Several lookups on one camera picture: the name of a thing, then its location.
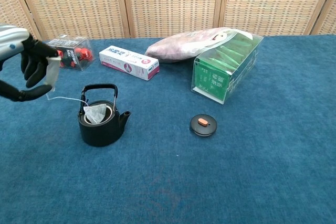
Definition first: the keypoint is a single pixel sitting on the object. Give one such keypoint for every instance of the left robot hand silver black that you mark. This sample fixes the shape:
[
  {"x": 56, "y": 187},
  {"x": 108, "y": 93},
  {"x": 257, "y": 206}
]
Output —
[{"x": 34, "y": 58}]

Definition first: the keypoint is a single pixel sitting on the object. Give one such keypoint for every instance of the plastic bag of pink food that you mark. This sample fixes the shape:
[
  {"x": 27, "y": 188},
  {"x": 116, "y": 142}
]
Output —
[{"x": 173, "y": 48}]

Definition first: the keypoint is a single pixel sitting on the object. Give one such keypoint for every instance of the clear box green tea sachets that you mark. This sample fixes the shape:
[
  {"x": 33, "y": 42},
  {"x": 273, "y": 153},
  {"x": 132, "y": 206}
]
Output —
[{"x": 210, "y": 77}]

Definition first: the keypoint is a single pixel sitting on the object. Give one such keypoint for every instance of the black teapot lid orange knob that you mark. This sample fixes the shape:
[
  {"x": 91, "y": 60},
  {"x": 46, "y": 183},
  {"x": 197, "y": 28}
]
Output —
[{"x": 207, "y": 129}]

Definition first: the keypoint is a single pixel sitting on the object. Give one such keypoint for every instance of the clear box red black items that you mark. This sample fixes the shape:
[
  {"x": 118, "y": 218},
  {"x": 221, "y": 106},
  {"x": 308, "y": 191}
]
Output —
[{"x": 76, "y": 53}]

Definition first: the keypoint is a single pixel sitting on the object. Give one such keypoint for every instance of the white toothpaste box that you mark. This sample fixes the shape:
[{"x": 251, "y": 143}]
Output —
[{"x": 126, "y": 64}]

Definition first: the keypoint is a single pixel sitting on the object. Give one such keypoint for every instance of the woven wicker folding screen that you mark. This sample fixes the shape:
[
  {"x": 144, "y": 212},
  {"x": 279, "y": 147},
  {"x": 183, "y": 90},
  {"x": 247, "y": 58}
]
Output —
[{"x": 170, "y": 3}]

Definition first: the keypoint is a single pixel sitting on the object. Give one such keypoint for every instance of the blue table cloth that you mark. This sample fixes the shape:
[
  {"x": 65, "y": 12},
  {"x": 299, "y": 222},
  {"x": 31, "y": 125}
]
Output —
[{"x": 168, "y": 182}]

